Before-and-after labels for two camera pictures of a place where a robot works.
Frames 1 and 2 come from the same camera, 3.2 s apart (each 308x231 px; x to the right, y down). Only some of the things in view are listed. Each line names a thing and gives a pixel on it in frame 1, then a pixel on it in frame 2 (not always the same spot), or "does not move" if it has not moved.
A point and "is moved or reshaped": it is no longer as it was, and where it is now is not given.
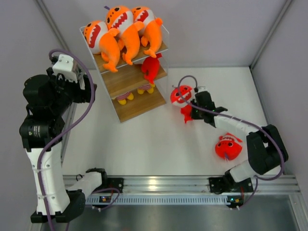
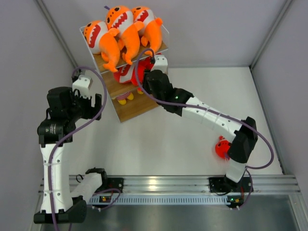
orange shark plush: (101, 40) does not move
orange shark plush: (151, 32) does not move
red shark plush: (180, 96) is moved or reshaped
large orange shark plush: (121, 18) does not move
